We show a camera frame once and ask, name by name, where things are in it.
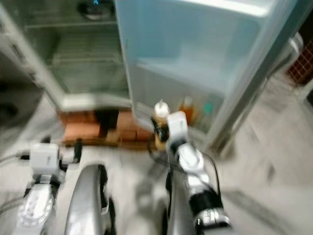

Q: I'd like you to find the grey robot right leg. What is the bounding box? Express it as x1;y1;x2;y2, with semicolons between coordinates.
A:
164;162;202;235

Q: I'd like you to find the silver fridge door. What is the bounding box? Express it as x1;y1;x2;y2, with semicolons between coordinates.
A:
115;0;313;153

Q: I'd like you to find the dark red lattice panel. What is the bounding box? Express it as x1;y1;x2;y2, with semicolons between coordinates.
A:
286;47;313;88

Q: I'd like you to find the fridge wire shelf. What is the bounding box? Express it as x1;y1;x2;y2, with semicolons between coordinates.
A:
51;47;131;67

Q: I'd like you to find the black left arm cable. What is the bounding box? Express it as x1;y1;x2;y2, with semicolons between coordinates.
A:
0;152;31;216

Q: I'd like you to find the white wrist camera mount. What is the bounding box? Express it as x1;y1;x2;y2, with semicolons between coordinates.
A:
166;112;191;145
29;142;62;177

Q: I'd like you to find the grey robot left leg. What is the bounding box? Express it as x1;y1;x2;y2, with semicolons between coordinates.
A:
64;164;113;235

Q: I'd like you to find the black fridge thermostat dial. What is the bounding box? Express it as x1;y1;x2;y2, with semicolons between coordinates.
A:
77;0;114;21

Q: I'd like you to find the grey robot leg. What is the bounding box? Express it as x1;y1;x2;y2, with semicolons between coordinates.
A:
164;162;202;235
64;164;113;235

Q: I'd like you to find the orange sauce squeeze bottle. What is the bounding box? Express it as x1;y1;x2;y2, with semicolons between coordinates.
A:
151;99;172;150

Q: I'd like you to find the silver fridge cabinet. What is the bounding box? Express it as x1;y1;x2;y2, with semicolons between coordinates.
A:
0;0;135;113

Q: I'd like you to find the red brick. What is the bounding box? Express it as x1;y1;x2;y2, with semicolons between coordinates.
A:
117;112;136;130
63;122;99;142
117;128;153;143

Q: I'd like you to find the amber bottle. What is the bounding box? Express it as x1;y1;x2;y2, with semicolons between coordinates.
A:
179;96;197;126

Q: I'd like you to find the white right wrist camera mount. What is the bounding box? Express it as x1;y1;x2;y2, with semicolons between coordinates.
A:
166;112;191;145

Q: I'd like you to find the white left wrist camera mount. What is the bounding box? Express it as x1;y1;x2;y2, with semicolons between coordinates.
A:
29;142;62;177

